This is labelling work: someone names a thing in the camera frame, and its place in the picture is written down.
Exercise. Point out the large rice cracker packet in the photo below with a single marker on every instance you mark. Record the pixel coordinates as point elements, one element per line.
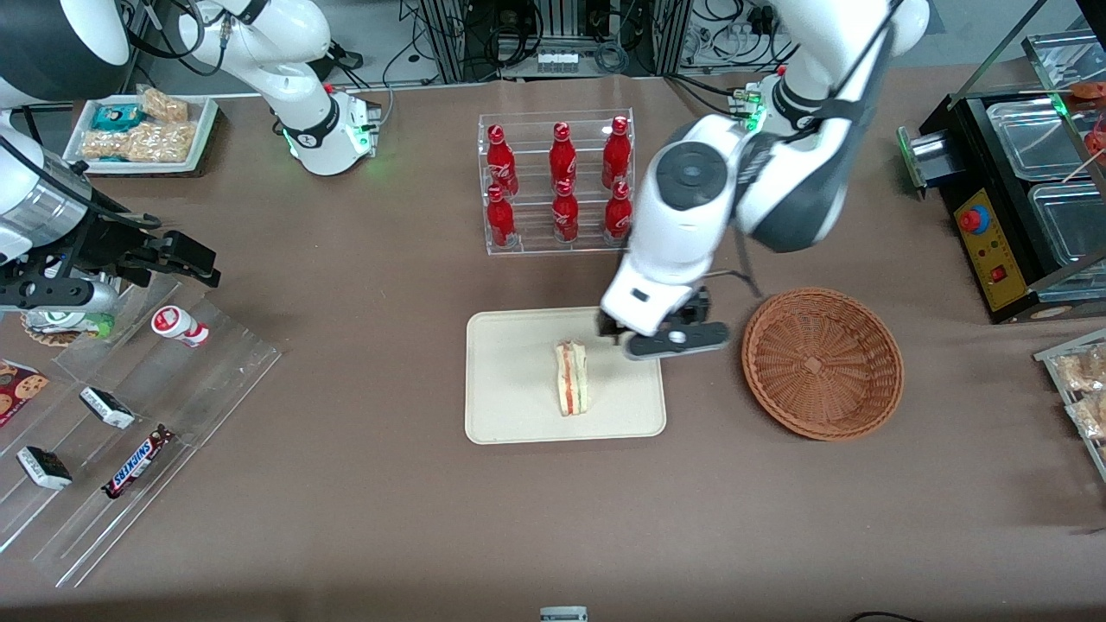
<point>151,142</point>

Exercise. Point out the black white snack bar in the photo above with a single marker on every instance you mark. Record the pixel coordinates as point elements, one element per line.
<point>107,408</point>
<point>44,467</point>

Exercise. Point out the green white cup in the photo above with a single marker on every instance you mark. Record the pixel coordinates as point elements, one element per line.
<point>86,324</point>

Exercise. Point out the clear acrylic bottle rack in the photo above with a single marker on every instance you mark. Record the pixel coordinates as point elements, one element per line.
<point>536,242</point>

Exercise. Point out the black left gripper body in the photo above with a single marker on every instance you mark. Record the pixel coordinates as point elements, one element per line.
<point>696,307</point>

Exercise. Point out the small grey device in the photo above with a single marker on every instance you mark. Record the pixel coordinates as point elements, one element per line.
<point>563,614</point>

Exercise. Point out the small white red yogurt bottle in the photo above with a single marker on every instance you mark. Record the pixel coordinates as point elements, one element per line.
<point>177,325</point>

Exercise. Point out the black food warmer appliance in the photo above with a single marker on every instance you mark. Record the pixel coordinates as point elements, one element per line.
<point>985,233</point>

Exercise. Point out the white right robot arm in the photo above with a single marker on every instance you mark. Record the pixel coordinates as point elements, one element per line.
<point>294,52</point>

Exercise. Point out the steel food pan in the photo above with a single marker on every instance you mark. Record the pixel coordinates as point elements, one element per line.
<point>1071,225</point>
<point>1032,138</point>

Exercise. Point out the clear acrylic stepped display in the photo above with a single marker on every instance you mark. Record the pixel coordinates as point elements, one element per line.
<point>190,380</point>

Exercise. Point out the small round wicker coaster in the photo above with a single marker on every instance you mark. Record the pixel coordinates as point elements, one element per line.
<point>43,335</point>

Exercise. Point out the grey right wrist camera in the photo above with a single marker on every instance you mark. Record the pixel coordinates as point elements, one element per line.
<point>60,295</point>

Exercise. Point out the red cola bottle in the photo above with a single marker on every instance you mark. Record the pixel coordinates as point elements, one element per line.
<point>499,220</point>
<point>500,160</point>
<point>617,214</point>
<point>566,216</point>
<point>562,155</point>
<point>616,151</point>

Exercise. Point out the triangular sandwich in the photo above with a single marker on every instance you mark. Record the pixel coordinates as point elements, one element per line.
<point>572,380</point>

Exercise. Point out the beige plastic tray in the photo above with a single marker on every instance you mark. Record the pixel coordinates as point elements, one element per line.
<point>510,380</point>

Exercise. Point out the red cookie packet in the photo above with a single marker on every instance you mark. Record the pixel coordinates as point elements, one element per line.
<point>19,390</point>

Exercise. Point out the white rectangular snack tray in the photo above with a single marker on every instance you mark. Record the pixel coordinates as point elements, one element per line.
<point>203,130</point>

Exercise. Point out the small rice cracker packet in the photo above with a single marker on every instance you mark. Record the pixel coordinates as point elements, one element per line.
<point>164,105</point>

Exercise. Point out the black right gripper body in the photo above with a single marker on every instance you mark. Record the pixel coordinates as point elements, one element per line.
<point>111,245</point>

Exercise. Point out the aluminium frame rack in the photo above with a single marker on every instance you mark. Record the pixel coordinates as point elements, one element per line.
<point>449,39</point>

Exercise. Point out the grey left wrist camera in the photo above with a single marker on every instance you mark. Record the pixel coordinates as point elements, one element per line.
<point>678,339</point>

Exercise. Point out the grey snack tray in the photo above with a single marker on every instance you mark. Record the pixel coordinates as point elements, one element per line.
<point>1058,354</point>

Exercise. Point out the brown wicker basket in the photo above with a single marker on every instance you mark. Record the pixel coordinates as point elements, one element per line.
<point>821,367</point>

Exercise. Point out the teal snack packet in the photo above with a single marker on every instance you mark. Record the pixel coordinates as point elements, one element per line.
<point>117,117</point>

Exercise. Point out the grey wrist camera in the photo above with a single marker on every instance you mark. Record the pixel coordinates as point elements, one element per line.
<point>678,339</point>
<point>60,295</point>

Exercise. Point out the clear bagged pastry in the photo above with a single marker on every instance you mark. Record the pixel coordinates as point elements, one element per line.
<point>1084,371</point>
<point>1090,416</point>

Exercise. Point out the snickers chocolate bar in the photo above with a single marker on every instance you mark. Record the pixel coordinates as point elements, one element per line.
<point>136,464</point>

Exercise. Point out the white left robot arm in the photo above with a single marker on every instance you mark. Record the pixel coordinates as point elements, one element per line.
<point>683,225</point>

